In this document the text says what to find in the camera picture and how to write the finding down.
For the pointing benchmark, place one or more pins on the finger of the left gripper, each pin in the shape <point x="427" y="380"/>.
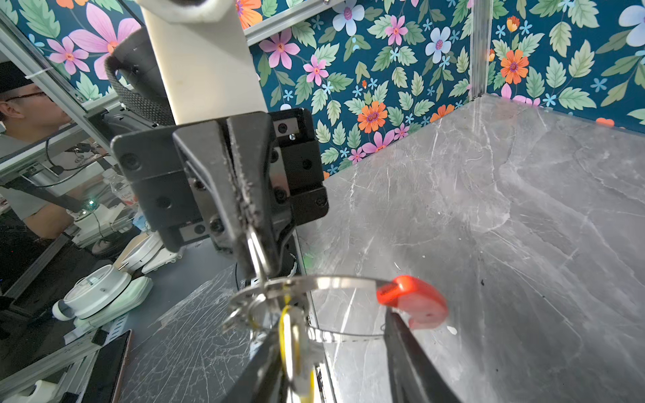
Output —
<point x="206" y="159"/>
<point x="251" y="137"/>

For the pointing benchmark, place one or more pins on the person behind glass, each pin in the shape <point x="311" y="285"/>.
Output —
<point x="51" y="177"/>

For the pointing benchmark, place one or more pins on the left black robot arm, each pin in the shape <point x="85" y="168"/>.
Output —
<point x="133" y="71"/>

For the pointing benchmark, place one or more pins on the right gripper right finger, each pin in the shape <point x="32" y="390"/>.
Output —
<point x="412" y="376"/>

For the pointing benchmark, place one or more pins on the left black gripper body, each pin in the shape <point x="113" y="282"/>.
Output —
<point x="151" y="165"/>

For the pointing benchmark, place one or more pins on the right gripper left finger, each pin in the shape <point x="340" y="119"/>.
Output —
<point x="263" y="379"/>

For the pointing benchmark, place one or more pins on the keyring with coloured keys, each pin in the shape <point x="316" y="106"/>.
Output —
<point x="331" y="329"/>

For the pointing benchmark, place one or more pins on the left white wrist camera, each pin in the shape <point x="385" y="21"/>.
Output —
<point x="205" y="62"/>

